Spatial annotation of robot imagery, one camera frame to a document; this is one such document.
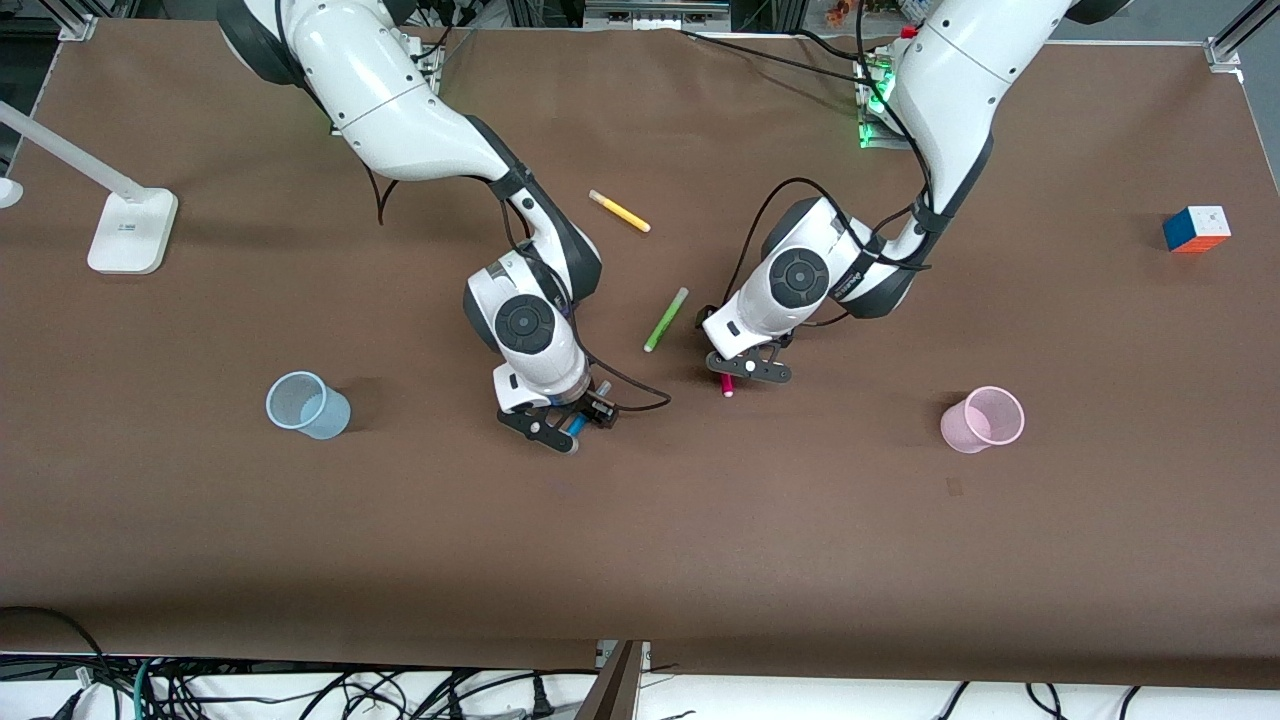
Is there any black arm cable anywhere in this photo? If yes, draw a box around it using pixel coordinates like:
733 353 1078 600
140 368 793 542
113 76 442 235
695 0 941 331
364 160 673 413

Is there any black cable on table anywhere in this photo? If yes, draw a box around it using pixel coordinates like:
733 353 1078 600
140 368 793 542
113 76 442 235
678 28 883 81

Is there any translucent blue plastic cup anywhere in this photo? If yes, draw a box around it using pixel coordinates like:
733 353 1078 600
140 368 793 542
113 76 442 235
265 371 352 441

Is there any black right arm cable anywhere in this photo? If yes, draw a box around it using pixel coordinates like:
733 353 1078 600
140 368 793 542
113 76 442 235
364 160 673 413

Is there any aluminium frame rail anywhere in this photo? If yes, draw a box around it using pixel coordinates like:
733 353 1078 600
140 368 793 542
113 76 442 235
585 0 732 30

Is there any blue marker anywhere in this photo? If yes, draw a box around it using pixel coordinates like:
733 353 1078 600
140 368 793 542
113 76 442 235
565 380 613 451

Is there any colourful puzzle cube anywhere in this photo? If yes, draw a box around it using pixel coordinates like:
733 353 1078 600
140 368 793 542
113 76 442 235
1162 205 1233 255

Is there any brown table cover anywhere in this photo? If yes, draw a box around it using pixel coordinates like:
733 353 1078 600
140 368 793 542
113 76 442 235
0 20 1280 691

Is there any yellow marker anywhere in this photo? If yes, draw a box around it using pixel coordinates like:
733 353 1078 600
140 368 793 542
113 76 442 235
588 189 652 234

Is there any green marker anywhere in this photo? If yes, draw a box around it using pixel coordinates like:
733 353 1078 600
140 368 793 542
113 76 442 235
643 287 690 353

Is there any white desk lamp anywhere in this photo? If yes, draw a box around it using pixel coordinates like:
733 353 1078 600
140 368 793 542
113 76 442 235
0 100 180 276

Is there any translucent pink plastic cup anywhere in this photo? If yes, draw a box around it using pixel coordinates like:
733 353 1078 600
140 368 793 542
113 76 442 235
940 385 1027 455

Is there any black looped floor cable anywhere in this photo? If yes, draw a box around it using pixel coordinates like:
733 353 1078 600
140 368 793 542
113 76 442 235
0 604 107 693

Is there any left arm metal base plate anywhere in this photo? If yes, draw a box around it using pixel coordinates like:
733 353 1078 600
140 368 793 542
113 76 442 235
855 55 906 150

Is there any brown support post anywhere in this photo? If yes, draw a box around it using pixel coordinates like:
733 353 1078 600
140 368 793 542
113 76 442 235
575 640 647 720

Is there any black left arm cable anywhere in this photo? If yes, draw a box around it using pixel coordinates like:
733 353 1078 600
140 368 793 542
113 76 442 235
695 0 941 331

